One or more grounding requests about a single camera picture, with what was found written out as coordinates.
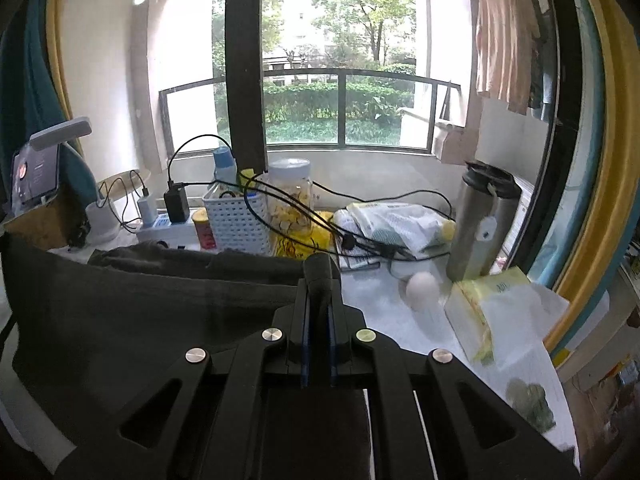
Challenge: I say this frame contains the hanging pale pink shirt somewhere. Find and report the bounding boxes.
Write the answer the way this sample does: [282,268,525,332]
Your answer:
[474,0,543,113]

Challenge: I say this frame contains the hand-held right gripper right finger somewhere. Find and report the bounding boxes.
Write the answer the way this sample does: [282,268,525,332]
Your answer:
[328,285,582,480]

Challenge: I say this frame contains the white power strip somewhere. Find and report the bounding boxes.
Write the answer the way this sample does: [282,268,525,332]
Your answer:
[136,212,198,247]

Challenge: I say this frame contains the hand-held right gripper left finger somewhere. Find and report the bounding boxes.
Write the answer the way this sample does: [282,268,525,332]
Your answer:
[52,279,308,480]

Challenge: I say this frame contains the hanging dark garment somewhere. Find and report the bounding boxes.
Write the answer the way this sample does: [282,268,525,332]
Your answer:
[525,0,558,121]

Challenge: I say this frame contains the black cable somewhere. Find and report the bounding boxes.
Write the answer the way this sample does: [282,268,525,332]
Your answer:
[97,169,151,233]
[167,134,237,191]
[215,170,457,262]

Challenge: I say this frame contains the steel thermos flask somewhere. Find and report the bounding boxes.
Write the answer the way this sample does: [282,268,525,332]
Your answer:
[445,160,523,283]

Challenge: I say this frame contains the clear snack jar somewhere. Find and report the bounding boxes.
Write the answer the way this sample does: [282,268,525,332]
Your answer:
[267,158,313,241]

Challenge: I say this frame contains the green stone figurine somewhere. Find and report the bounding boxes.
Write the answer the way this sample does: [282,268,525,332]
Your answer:
[505,379,557,433]

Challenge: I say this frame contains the white egg shaped ball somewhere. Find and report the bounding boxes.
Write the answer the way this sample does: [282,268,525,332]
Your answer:
[405,271,439,311]

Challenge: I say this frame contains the blue capped bottle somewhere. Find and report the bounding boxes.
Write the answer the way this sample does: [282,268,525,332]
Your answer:
[212,146,240,191]

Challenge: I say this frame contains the small black device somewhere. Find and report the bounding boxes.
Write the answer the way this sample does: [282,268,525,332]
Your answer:
[67,222,91,248]

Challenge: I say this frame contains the white charger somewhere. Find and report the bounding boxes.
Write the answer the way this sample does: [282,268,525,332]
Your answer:
[137,187,157,226]

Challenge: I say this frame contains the yellow duck print bag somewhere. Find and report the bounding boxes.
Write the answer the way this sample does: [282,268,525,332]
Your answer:
[272,210,341,261]

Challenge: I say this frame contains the brown cardboard box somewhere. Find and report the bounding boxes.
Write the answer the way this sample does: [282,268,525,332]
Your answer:
[2,190,76,251]

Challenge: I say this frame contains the cardboard box on balcony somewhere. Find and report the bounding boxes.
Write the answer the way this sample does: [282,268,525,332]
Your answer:
[432,121,483,166]

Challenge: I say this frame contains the white plastic basket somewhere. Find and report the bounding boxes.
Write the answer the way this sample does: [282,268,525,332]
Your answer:
[202,192,273,256]

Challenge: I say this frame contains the teal and yellow curtain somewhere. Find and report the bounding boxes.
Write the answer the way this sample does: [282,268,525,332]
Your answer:
[530,0,640,361]
[0,0,98,211]

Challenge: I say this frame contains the yellow tissue pack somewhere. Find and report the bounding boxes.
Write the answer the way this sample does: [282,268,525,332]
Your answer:
[444,266,571,366]

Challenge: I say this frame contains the white plastic bag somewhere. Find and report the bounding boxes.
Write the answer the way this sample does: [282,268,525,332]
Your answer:
[332,201,453,261]

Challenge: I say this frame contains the white ribbed unit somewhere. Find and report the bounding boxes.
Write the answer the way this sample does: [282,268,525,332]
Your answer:
[502,175,537,261]

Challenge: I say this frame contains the balcony railing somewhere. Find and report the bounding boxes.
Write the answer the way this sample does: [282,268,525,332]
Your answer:
[159,69,461,153]

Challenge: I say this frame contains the black charger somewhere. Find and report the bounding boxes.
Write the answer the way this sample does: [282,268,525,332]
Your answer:
[164,182,191,224]

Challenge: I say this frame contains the black window post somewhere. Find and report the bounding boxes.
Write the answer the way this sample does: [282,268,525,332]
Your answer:
[224,0,268,171]

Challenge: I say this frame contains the tablet with dark screen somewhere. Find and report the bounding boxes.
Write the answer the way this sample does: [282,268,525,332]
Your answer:
[11,142,63,208]

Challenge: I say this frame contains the white desk lamp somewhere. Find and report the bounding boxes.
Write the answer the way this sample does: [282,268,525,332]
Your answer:
[29,116,121,245]

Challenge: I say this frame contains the dark olive shirt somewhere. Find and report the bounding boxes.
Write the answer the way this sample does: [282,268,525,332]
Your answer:
[0,232,371,480]

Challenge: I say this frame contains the red can with yellow lid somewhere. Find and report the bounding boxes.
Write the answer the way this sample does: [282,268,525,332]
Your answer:
[191,208,218,251]

